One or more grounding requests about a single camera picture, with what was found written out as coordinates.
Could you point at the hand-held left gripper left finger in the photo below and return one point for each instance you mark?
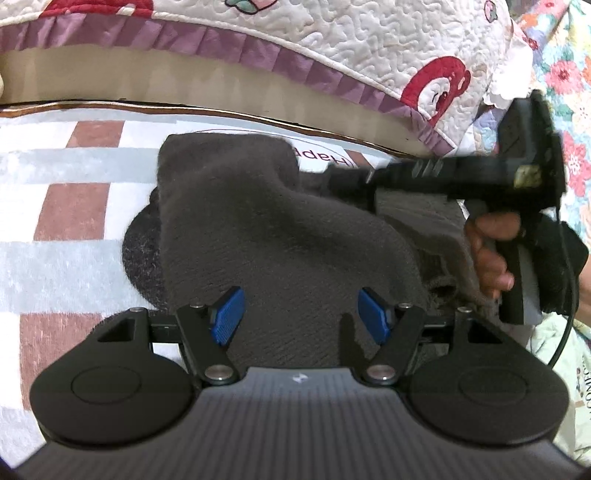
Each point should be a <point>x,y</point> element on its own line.
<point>226,316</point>

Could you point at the person's right hand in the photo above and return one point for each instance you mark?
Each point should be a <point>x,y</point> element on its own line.
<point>491,258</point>

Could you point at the white scalloped cloth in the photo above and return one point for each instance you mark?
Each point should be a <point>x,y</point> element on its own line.
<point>505,76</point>

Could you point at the tan bed base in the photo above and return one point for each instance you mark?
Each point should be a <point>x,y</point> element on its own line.
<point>194,85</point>

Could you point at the white quilted red-print bedspread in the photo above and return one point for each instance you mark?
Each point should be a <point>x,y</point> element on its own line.
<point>378,50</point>

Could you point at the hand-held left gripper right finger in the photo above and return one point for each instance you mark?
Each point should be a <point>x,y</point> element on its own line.
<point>375,316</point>

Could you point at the floral cloth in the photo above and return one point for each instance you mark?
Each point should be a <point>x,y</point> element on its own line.
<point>565,69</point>

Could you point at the light green printed clothing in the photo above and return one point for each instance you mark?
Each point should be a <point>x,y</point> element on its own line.
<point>570,383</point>

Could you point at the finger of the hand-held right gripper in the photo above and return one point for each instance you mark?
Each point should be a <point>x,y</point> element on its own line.
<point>406,177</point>

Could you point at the dark brown knit sweater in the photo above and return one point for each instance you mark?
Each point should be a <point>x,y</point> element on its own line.
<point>277,240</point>

